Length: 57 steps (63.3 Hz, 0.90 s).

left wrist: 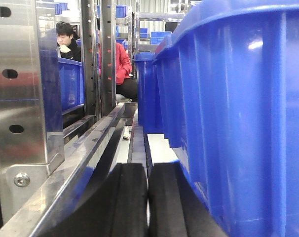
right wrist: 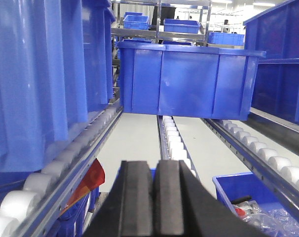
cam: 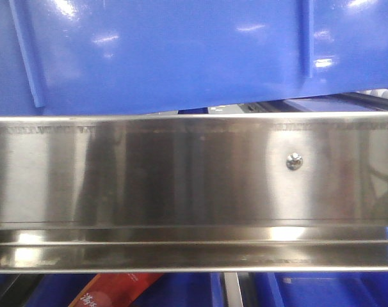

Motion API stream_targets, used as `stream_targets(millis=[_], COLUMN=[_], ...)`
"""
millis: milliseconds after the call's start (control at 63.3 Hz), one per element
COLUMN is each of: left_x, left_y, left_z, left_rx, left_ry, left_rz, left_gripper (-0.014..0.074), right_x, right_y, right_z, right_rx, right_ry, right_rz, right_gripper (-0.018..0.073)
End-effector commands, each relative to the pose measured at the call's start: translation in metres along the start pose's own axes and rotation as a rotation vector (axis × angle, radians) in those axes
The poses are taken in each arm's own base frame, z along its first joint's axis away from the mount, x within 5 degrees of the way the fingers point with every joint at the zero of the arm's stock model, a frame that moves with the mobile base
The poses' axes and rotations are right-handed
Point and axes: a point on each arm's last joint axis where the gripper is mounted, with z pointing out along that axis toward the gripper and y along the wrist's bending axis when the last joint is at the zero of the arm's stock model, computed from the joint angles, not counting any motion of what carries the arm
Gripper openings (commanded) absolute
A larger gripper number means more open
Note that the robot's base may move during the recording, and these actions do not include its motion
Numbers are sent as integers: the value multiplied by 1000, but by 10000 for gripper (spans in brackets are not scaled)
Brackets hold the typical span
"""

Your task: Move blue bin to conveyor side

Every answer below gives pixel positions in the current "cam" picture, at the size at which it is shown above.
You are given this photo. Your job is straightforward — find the blue plastic bin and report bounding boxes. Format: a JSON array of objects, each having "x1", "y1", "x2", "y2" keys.
[{"x1": 0, "y1": 1, "x2": 388, "y2": 116}]

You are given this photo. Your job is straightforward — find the stainless steel rail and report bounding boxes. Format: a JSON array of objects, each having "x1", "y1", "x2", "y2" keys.
[{"x1": 0, "y1": 112, "x2": 388, "y2": 273}]

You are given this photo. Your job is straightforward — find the left rail screw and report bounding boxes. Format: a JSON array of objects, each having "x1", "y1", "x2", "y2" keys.
[{"x1": 286, "y1": 152, "x2": 303, "y2": 171}]

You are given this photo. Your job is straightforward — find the red printed package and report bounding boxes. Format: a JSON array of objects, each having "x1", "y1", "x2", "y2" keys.
[{"x1": 69, "y1": 273, "x2": 163, "y2": 306}]

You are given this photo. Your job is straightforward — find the white conveyor rollers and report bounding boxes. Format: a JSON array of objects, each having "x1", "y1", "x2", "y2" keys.
[{"x1": 360, "y1": 88, "x2": 388, "y2": 99}]

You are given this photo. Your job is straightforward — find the lower blue bin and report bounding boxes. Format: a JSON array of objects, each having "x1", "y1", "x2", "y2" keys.
[{"x1": 27, "y1": 272, "x2": 388, "y2": 306}]

